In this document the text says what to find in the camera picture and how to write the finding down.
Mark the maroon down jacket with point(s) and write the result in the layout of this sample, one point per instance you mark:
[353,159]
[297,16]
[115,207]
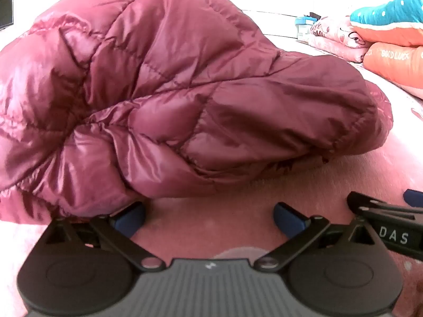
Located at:
[165,89]

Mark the pink folded blanket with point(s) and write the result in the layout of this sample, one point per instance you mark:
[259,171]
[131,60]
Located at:
[333,36]

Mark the clear storage box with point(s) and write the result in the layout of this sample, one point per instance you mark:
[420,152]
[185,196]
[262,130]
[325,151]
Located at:
[302,34]

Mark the black screen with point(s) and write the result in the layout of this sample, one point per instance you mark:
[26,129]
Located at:
[6,6]

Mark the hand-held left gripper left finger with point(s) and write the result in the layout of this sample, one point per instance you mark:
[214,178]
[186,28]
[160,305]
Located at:
[129,219]

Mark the pink bed blanket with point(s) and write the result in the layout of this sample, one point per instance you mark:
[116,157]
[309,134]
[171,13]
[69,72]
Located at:
[205,214]

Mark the teal and orange folded quilt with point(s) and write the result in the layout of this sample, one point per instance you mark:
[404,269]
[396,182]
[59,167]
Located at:
[393,23]

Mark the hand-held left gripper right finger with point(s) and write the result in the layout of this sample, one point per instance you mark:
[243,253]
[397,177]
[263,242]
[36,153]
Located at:
[288,219]

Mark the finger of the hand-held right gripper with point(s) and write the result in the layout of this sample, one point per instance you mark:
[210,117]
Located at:
[414,197]
[370,203]

